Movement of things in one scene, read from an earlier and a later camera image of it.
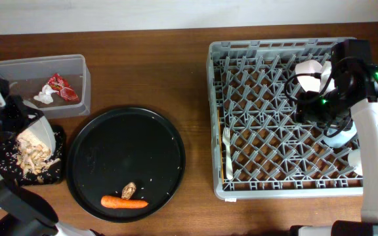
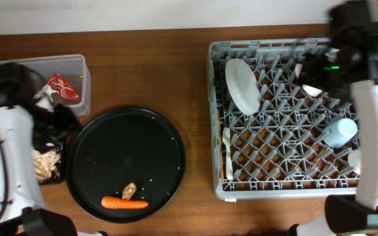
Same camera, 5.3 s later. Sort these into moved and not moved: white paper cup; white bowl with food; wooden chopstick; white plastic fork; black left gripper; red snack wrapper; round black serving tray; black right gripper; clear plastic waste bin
Moved: black left gripper; white bowl with food; black right gripper
Not moved: red snack wrapper; clear plastic waste bin; round black serving tray; white paper cup; wooden chopstick; white plastic fork
